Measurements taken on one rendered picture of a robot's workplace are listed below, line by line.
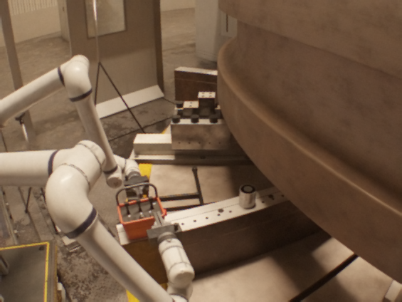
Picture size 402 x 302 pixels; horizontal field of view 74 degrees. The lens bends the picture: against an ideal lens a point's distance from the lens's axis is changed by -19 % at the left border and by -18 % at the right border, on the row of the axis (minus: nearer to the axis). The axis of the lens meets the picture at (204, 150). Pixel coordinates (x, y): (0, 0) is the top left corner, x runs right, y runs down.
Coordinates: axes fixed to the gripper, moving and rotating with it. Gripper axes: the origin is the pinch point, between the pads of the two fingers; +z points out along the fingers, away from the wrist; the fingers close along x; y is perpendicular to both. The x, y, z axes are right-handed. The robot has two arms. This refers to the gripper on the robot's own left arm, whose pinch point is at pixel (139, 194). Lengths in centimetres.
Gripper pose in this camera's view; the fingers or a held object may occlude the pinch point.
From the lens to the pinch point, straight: 160.6
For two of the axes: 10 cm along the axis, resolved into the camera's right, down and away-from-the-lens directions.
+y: -0.6, -9.1, -4.2
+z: 3.5, 3.8, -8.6
